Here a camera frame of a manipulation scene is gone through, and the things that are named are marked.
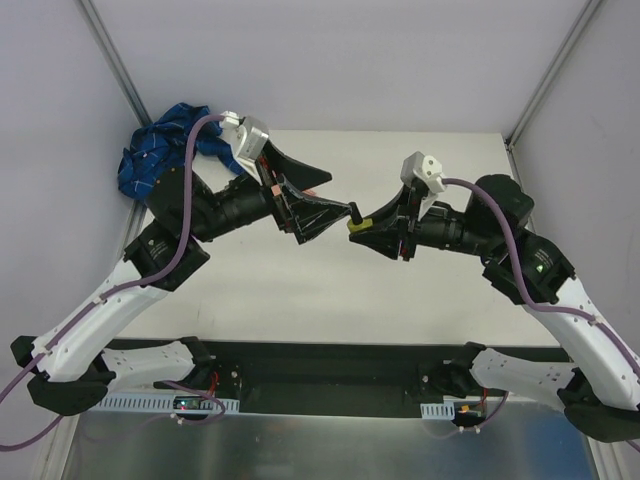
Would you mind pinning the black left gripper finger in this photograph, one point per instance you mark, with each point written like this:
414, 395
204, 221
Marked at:
307, 216
300, 175

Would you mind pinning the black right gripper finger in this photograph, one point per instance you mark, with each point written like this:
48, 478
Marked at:
388, 218
386, 243

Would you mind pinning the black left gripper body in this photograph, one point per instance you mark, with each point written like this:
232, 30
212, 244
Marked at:
279, 201

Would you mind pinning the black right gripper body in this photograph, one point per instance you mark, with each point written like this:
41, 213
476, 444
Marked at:
409, 222

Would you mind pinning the yellow nail polish bottle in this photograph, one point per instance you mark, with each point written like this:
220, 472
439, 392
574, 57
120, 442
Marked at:
357, 228

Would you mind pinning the black nail polish cap brush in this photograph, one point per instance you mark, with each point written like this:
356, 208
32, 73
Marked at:
355, 215

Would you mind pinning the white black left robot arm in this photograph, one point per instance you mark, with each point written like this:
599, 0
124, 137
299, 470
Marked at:
72, 368

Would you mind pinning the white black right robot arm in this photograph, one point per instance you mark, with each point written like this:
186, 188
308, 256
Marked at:
598, 389

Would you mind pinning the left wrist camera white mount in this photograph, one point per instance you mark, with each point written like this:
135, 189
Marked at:
246, 137

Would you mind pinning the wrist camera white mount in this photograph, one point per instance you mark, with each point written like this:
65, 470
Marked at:
246, 137
427, 170

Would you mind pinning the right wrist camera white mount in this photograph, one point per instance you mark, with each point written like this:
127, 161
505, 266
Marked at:
427, 170

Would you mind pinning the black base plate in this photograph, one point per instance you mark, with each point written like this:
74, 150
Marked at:
342, 380

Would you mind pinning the right white slotted cable duct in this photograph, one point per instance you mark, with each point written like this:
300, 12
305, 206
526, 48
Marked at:
445, 411

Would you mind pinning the white slotted cable duct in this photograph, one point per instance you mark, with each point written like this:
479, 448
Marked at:
445, 411
164, 403

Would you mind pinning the left aluminium frame post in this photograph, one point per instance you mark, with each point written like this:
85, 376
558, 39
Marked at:
109, 50

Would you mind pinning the aluminium frame post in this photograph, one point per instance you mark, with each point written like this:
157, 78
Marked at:
109, 50
585, 17

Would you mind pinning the right aluminium frame post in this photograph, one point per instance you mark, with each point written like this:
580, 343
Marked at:
585, 17

